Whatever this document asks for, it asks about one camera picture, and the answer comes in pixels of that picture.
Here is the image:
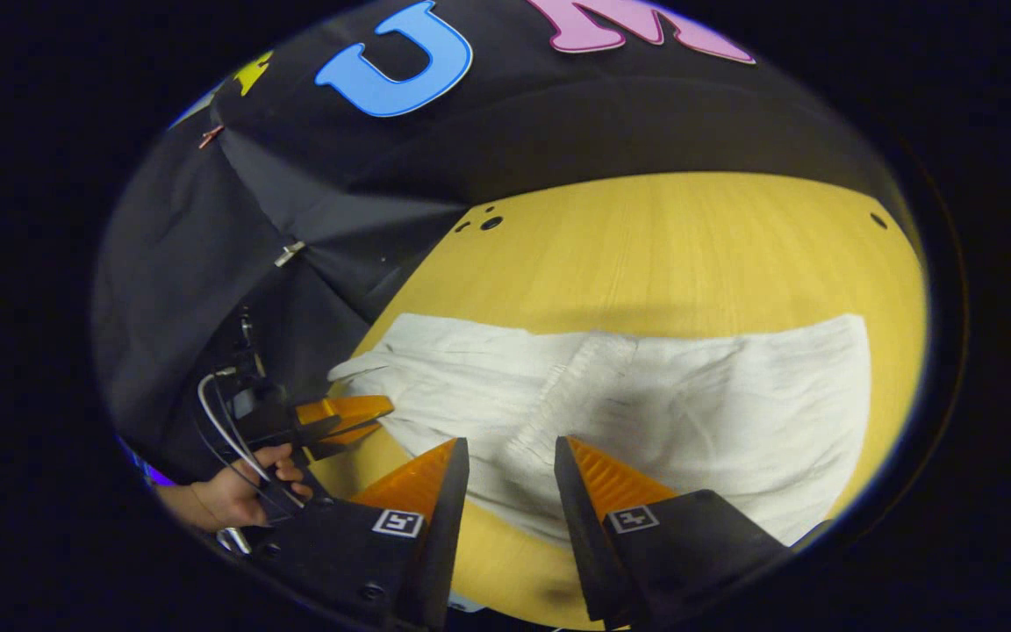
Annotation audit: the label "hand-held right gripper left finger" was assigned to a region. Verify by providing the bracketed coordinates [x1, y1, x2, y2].
[247, 437, 470, 631]

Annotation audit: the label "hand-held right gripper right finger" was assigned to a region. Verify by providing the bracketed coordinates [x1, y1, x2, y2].
[555, 435, 831, 628]

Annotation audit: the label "white jeans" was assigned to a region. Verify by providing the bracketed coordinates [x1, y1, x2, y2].
[327, 312, 873, 547]

